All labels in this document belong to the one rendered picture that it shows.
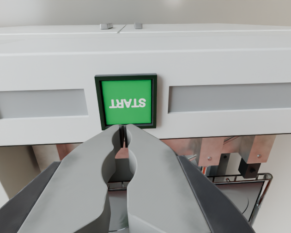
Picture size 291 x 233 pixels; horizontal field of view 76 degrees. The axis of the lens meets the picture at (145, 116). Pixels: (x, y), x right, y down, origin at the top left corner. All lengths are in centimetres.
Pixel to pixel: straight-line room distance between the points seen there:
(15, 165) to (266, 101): 31
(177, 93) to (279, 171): 41
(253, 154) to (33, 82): 31
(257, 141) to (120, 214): 27
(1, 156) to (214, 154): 28
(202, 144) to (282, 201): 39
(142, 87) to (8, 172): 20
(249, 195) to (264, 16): 108
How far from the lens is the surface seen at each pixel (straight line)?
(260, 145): 34
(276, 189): 60
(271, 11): 137
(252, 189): 42
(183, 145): 32
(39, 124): 22
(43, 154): 31
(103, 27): 51
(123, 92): 18
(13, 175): 30
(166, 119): 20
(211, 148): 30
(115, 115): 19
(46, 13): 121
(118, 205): 38
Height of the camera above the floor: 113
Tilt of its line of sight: 62 degrees down
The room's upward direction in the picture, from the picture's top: 172 degrees clockwise
